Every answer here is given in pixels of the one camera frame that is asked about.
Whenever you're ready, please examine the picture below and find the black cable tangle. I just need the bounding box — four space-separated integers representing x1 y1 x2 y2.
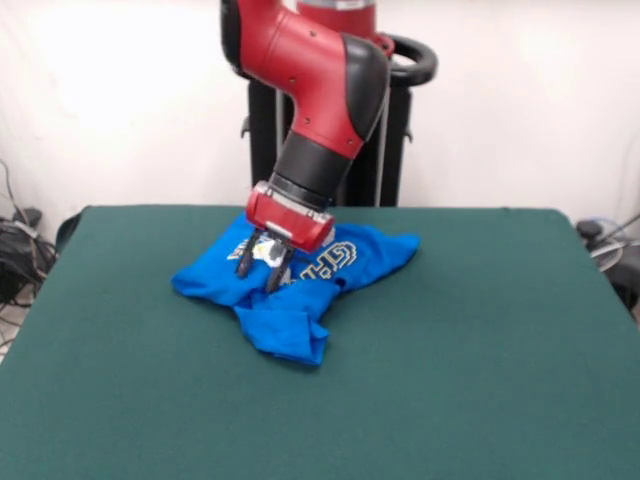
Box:
0 159 59 351
574 214 640 321

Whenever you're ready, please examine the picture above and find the dark green table cloth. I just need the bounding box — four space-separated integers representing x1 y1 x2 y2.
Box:
0 204 640 480

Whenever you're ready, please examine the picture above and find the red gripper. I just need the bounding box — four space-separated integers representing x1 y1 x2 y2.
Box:
234 180 336 295

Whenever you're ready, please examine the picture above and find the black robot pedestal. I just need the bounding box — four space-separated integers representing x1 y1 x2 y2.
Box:
238 32 439 207

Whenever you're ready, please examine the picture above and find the blue printed t-shirt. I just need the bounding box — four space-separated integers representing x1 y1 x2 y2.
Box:
171 212 422 367

